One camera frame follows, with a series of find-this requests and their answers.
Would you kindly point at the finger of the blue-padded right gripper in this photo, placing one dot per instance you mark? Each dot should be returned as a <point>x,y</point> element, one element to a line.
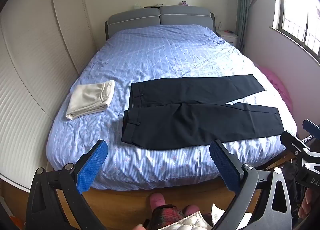
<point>312,128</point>
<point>292,143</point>

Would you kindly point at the folded cream white garment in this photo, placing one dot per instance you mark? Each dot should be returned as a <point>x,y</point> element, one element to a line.
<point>89,99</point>

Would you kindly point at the black dress pants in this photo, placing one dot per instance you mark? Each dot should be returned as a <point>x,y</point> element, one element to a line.
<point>175,113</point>

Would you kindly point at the grey upholstered headboard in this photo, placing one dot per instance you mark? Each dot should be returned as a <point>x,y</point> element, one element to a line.
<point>164,15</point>

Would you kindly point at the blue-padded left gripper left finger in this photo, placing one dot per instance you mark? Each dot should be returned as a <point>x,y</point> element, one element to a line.
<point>89,165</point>

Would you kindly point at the pink blanket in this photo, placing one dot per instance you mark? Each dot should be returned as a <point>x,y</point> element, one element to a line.
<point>279,86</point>

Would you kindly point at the person's right hand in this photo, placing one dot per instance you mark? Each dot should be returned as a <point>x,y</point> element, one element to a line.
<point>307,203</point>

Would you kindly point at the white nightstand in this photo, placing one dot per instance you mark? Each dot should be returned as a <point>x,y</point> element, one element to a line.
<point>230,37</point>

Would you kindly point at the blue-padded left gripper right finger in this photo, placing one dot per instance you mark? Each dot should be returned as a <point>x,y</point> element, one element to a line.
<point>228,165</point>

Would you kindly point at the green curtain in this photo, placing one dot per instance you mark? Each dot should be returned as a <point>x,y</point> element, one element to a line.
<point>241,24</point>

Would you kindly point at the window with railing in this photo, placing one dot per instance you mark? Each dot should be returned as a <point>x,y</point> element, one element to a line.
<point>299,21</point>

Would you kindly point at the red plaid slipper foot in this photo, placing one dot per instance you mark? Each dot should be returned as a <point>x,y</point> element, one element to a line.
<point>164,214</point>

